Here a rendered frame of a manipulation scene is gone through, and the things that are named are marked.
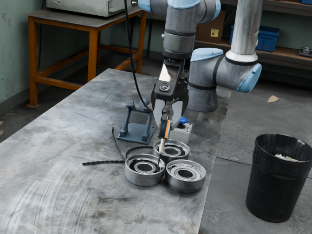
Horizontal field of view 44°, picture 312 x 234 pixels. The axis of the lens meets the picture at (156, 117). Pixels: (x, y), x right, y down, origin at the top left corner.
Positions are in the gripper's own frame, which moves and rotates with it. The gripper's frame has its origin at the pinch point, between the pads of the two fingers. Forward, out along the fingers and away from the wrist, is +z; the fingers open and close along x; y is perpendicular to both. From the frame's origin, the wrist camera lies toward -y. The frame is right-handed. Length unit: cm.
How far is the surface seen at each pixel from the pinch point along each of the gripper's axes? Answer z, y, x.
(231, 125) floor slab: 94, 229, -31
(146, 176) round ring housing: 9.6, -10.9, 1.9
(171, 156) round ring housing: 9.1, 0.5, -2.6
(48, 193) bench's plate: 13.1, -21.4, 22.8
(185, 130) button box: 8.7, 17.9, -4.0
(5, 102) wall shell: 84, 168, 151
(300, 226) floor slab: 93, 100, -72
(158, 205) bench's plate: 13.1, -16.7, -2.9
